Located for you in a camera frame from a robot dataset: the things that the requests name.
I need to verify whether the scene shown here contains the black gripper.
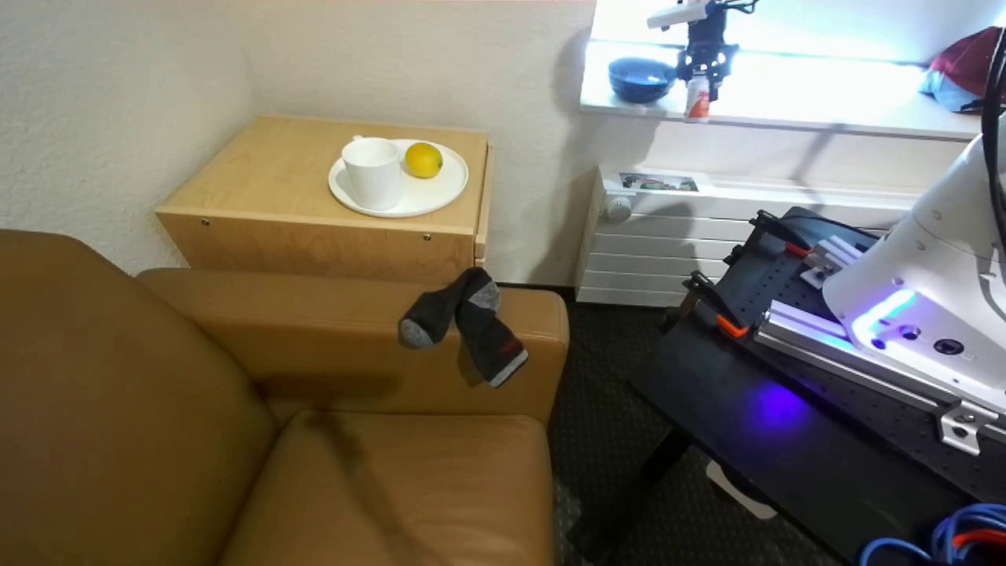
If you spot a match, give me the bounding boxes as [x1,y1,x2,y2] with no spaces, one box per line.
[683,8,739,85]

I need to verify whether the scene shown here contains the small bottle with red label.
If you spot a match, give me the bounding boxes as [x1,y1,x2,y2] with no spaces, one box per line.
[683,70,717,127]

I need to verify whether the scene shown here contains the white windowsill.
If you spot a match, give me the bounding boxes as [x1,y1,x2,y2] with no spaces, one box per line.
[577,37,988,145]

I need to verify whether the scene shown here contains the light wooden drawer cabinet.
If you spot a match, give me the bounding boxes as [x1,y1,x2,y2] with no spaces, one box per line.
[155,114,494,290]

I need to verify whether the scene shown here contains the dark blue bowl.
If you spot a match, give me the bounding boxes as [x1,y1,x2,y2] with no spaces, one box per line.
[606,53,678,108]

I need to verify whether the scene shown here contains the white radiator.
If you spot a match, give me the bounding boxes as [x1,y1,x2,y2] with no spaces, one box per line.
[573,163,929,314]

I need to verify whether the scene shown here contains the maroon cloth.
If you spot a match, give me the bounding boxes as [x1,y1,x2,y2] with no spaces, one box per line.
[920,21,1006,116]

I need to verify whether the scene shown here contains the yellow lemon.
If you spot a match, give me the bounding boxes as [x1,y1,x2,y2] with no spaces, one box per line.
[404,138,448,184]

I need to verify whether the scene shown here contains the white round plate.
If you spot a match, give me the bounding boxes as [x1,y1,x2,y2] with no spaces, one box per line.
[323,135,474,224]

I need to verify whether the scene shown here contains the white cup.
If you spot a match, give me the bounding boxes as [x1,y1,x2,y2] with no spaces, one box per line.
[338,135,411,211]

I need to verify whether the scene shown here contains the black robot table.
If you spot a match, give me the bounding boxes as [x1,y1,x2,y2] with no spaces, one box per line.
[598,204,1006,566]

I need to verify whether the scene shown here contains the white paper scrap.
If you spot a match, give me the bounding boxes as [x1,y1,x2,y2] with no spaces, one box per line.
[702,455,781,524]

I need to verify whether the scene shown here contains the brown leather armchair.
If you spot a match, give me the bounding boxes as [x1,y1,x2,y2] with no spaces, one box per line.
[0,226,577,566]

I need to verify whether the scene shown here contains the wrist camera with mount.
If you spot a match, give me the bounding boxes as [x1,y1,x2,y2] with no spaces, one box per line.
[644,0,762,31]

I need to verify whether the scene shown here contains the black clamp with orange handle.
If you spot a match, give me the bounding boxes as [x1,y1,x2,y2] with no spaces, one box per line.
[683,268,755,345]
[748,208,824,264]

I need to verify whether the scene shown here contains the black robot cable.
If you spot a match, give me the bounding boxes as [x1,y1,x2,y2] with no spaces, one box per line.
[974,29,1006,277]

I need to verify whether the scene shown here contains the aluminium mounting rail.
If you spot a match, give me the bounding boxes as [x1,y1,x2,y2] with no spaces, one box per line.
[752,297,1006,458]

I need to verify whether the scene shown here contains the blue cable bundle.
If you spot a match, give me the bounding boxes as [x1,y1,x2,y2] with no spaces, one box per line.
[856,499,1006,566]

